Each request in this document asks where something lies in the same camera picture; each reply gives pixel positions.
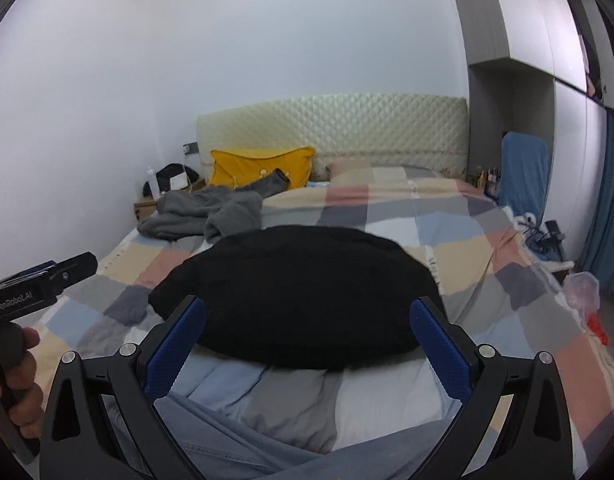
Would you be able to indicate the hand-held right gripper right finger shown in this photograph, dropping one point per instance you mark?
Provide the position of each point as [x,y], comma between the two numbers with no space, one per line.
[439,350]

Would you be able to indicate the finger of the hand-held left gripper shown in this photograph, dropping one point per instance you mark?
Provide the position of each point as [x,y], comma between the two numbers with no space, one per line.
[77,267]
[44,265]

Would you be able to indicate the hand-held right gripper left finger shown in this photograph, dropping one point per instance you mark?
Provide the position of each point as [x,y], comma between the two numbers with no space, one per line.
[174,350]

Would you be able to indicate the black padded jacket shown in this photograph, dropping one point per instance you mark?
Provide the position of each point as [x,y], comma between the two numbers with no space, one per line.
[297,295]

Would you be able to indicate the person's left hand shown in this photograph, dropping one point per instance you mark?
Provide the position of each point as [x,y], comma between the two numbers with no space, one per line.
[31,390]

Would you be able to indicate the wooden nightstand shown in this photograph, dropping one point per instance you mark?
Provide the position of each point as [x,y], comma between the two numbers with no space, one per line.
[144,207]

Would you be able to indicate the pastel checked blanket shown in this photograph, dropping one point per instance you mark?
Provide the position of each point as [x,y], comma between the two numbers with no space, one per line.
[487,260]

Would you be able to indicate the person's blue jeans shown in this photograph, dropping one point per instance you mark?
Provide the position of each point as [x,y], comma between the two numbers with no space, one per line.
[227,440]

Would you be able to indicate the white bottle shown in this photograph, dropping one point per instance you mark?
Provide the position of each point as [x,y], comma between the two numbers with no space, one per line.
[151,182]

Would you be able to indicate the black bag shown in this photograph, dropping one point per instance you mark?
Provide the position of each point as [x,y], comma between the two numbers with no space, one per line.
[169,174]

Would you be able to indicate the grey fleece garment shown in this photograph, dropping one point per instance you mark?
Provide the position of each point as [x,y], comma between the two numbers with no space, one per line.
[222,210]

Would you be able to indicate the clear plastic bag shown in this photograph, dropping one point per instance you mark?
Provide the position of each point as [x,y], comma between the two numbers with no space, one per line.
[582,290]

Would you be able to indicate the black desk stand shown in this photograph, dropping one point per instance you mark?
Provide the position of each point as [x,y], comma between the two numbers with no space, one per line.
[549,237]

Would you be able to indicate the red plastic bag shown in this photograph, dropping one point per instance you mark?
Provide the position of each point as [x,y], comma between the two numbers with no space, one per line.
[598,330]

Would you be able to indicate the row of small bottles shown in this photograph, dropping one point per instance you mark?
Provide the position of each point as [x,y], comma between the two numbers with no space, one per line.
[487,179]

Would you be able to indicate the dark grey cloth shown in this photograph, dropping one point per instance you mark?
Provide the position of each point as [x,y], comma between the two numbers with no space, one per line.
[269,182]

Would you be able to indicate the blue covered chair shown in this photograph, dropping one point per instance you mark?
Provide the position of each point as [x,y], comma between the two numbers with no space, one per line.
[524,175]

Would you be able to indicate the yellow pillow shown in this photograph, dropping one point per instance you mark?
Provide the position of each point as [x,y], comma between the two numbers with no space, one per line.
[247,165]

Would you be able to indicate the blue curtain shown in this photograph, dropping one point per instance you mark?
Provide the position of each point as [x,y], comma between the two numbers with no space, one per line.
[604,210]

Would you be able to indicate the cream quilted headboard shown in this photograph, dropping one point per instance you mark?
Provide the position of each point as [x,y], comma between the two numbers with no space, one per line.
[337,125]

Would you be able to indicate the grey wardrobe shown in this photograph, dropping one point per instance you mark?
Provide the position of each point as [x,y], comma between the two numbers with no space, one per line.
[527,35]

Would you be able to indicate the wall socket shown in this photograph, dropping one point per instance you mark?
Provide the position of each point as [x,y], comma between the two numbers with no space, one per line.
[190,149]

